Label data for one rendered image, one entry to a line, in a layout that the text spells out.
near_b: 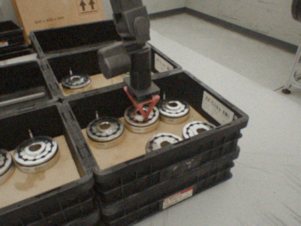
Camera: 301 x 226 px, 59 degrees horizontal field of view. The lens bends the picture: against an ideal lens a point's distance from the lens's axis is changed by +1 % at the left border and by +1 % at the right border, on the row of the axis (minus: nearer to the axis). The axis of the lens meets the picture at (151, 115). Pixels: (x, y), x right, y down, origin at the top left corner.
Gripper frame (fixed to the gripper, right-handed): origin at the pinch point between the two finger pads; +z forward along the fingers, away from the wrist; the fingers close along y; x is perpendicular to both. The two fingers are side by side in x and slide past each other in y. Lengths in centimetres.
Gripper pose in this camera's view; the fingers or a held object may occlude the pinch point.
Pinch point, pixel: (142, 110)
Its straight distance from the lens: 76.7
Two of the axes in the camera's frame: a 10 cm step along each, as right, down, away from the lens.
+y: 4.6, 5.6, -6.9
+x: 8.9, -3.1, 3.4
